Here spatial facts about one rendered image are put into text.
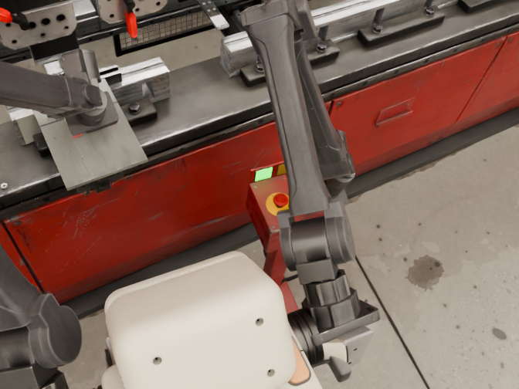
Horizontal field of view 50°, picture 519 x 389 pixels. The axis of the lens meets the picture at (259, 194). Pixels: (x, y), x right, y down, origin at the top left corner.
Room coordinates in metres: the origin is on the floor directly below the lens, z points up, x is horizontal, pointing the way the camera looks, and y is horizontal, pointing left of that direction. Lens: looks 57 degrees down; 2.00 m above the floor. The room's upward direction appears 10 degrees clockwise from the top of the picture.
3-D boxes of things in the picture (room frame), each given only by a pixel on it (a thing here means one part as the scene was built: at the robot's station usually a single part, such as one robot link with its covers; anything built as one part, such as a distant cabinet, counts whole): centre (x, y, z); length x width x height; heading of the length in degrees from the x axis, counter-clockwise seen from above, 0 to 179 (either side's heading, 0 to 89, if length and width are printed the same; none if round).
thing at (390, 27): (1.42, -0.34, 0.89); 0.30 x 0.05 x 0.03; 127
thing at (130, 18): (0.90, 0.33, 1.20); 0.04 x 0.02 x 0.10; 37
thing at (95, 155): (0.74, 0.40, 1.00); 0.26 x 0.18 x 0.01; 37
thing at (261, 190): (0.80, -0.09, 0.75); 0.20 x 0.16 x 0.18; 120
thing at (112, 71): (0.87, 0.47, 0.98); 0.20 x 0.03 x 0.03; 127
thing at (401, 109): (1.35, -0.42, 0.58); 0.15 x 0.02 x 0.07; 127
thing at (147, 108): (0.83, 0.43, 0.89); 0.30 x 0.05 x 0.03; 127
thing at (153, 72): (0.89, 0.45, 0.92); 0.39 x 0.06 x 0.10; 127
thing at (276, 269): (0.80, -0.09, 0.39); 0.05 x 0.05 x 0.54; 30
